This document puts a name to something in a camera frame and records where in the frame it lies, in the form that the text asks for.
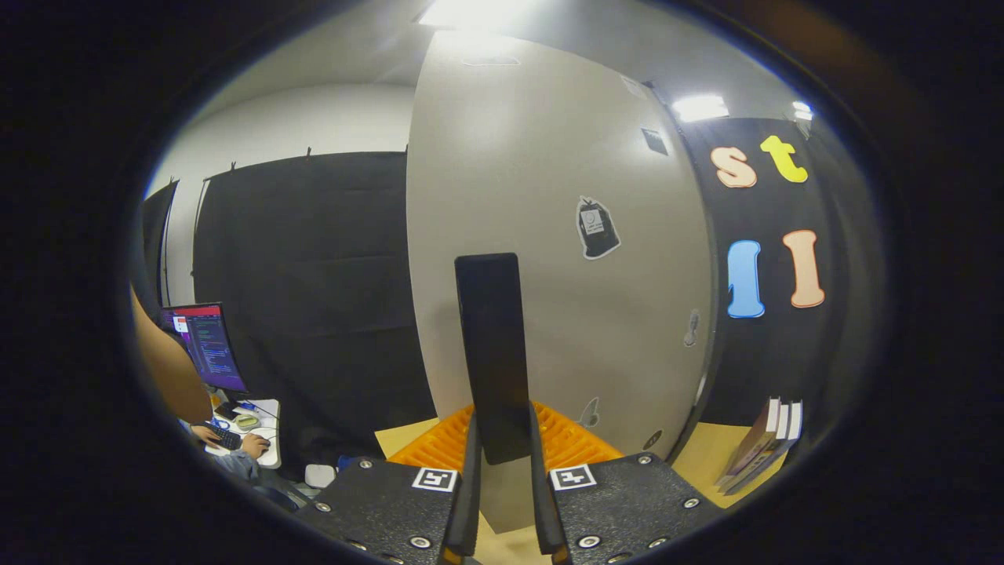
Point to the long ceiling light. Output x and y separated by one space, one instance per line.
802 110

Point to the computer monitor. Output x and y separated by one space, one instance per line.
208 345

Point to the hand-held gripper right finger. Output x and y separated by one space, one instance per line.
545 518

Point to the small white box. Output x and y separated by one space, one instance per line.
319 475

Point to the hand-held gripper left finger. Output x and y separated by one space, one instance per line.
469 510

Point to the small ceiling light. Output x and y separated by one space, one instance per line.
700 107

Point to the grey cabinet door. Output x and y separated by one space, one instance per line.
549 329

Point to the white desk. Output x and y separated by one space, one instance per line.
267 416

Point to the large ceiling light panel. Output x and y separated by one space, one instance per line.
478 12

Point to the black keyboard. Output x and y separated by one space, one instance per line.
226 438

